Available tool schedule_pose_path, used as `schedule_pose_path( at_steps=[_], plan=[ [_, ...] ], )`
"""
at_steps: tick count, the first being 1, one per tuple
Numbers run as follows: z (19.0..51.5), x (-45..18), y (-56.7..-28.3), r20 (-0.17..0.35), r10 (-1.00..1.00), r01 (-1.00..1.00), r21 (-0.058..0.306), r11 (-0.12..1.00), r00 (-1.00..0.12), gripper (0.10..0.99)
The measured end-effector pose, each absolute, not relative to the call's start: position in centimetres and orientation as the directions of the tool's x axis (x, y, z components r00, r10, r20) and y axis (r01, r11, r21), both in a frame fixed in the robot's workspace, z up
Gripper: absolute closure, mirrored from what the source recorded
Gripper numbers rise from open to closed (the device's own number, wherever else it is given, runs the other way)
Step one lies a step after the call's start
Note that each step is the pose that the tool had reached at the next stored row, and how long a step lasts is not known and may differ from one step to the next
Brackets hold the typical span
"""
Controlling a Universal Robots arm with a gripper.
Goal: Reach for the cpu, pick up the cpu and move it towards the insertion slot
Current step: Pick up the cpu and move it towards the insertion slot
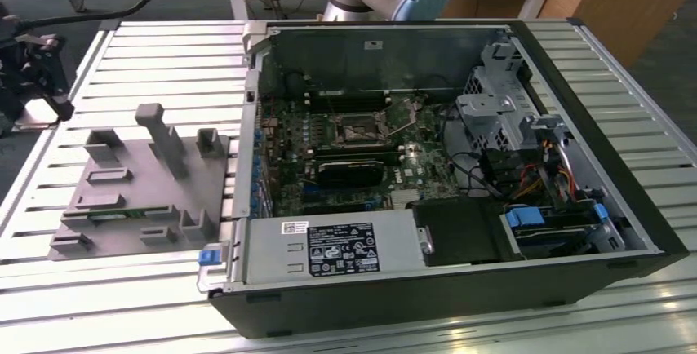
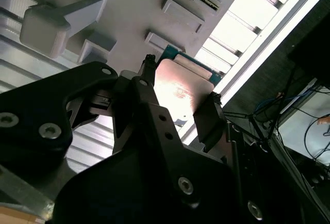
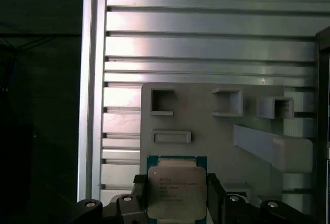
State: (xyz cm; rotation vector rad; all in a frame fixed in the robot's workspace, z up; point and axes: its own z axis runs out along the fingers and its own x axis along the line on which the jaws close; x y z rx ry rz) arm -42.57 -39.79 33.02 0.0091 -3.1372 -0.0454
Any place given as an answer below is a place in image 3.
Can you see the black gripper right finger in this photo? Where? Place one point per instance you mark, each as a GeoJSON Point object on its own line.
{"type": "Point", "coordinates": [232, 208]}

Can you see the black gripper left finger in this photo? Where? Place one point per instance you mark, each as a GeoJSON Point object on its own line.
{"type": "Point", "coordinates": [129, 211]}

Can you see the grey parts rack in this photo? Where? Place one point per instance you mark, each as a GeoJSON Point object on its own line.
{"type": "Point", "coordinates": [203, 133]}

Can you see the silver square CPU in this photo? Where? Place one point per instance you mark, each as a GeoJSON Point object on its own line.
{"type": "Point", "coordinates": [176, 190]}

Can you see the black open PC case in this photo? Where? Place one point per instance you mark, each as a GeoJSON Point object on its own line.
{"type": "Point", "coordinates": [323, 105]}

